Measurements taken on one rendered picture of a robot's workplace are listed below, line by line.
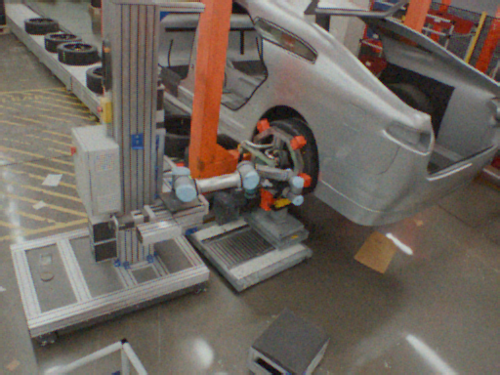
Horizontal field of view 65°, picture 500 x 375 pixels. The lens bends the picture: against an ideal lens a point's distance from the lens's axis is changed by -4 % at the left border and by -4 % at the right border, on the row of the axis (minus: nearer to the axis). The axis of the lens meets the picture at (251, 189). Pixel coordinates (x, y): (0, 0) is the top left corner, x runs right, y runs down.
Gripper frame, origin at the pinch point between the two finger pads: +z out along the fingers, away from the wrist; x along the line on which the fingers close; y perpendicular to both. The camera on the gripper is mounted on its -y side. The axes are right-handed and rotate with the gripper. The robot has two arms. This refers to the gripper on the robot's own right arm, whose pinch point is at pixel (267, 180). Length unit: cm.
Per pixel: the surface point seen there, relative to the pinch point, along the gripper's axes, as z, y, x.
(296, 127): 10.6, 34.5, -31.8
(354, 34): 280, 39, -442
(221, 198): 46, -43, 5
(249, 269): -12, -75, 13
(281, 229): 2, -60, -31
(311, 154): -10.2, 20.7, -31.3
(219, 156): 62, -10, 0
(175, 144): 149, -40, -8
